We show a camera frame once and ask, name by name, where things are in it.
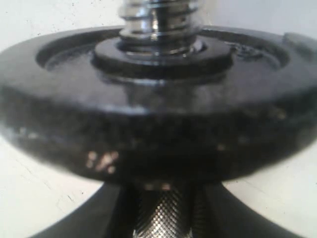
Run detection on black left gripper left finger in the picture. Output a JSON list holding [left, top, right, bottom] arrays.
[[32, 183, 135, 238]]

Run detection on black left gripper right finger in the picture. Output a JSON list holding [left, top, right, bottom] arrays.
[[178, 182, 317, 238]]

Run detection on chrome threaded dumbbell bar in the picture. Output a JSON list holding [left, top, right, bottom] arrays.
[[119, 0, 202, 238]]

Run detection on black plate near thread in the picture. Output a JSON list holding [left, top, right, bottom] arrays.
[[0, 26, 317, 183]]

